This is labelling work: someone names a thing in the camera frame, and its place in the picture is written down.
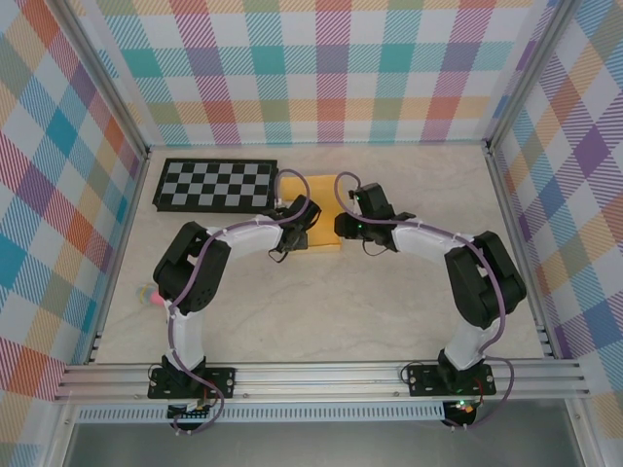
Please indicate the yellow cloth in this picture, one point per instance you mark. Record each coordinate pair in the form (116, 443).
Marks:
(325, 233)

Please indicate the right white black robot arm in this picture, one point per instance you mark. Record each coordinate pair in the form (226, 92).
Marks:
(467, 340)

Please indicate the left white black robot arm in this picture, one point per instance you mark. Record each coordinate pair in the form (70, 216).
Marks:
(187, 335)

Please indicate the black grey checkerboard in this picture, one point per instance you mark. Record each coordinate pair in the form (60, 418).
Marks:
(214, 185)

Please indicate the grey metal sheet panel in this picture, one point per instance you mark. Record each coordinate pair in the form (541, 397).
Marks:
(316, 445)

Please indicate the right aluminium side rail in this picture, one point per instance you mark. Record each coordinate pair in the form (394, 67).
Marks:
(506, 204)

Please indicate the aluminium side rail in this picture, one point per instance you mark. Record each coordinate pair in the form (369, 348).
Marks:
(506, 204)
(120, 253)

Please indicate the long aluminium frame rail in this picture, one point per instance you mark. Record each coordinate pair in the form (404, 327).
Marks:
(316, 382)

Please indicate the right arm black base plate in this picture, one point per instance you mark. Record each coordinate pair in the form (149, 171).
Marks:
(423, 379)

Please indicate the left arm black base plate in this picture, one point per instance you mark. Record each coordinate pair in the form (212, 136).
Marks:
(224, 382)

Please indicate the left aluminium side rail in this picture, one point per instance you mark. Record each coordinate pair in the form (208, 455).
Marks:
(120, 253)

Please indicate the right aluminium frame post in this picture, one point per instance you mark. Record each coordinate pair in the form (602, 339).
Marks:
(528, 73)

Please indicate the aluminium frame post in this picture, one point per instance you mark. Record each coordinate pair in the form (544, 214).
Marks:
(104, 82)
(528, 73)

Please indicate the left aluminium frame post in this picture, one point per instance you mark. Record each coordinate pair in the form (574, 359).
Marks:
(104, 82)

